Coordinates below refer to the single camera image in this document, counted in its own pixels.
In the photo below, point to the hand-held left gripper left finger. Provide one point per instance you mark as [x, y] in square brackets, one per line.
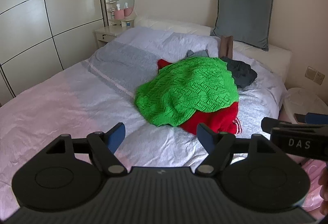
[116, 137]

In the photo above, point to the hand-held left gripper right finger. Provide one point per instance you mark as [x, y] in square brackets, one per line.
[205, 137]

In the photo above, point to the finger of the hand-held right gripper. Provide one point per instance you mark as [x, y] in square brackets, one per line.
[271, 123]
[316, 118]

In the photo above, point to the green knitted vest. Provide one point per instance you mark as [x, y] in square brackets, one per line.
[189, 91]

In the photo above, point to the person's right hand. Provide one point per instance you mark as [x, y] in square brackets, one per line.
[324, 180]

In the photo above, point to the white round stool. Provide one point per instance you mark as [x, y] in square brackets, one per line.
[302, 101]

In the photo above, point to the red knitted sweater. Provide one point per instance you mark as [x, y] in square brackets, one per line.
[220, 119]

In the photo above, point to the pink quilted cloth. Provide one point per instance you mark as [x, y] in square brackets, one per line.
[311, 172]

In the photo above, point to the dark grey garment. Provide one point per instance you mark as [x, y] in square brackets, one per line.
[240, 73]

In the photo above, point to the bed with white pink cover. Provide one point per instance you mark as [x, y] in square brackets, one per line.
[64, 98]

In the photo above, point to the white long pillow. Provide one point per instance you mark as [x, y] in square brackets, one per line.
[271, 56]

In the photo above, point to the grey-blue garment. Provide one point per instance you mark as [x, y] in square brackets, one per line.
[196, 53]

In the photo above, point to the brown stockings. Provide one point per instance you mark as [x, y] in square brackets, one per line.
[226, 46]

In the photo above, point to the cream nightstand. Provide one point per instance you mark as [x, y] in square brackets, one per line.
[107, 33]

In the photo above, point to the grey pillow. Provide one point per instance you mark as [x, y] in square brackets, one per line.
[243, 14]

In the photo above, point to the white box with blue label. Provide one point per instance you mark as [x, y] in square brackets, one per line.
[128, 23]

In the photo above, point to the pink tissue box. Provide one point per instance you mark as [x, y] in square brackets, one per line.
[118, 13]

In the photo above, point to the cream wardrobe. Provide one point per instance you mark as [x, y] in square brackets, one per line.
[38, 21]

